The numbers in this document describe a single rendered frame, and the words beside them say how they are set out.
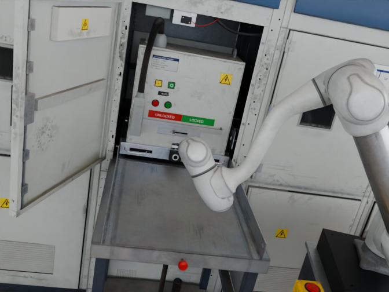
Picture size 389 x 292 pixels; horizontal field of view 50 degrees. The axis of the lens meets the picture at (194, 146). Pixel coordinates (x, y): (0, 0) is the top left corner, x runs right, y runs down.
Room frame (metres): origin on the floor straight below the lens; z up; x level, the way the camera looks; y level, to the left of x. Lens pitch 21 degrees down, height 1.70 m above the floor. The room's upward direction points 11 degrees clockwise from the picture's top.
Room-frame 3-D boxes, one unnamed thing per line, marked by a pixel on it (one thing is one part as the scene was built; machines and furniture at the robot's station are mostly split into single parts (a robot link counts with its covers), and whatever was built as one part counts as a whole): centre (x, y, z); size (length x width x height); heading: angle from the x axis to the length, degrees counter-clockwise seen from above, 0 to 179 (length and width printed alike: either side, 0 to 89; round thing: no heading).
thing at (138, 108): (1.80, 0.28, 1.09); 0.08 x 0.05 x 0.17; 9
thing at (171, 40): (2.47, 0.18, 1.28); 0.58 x 0.02 x 0.19; 99
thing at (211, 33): (2.25, 0.14, 1.18); 0.78 x 0.69 x 0.79; 9
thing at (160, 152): (1.92, 0.09, 0.89); 0.54 x 0.05 x 0.06; 99
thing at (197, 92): (1.90, 0.09, 1.15); 0.48 x 0.01 x 0.48; 99
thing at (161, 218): (1.53, 0.02, 0.82); 0.68 x 0.62 x 0.06; 9
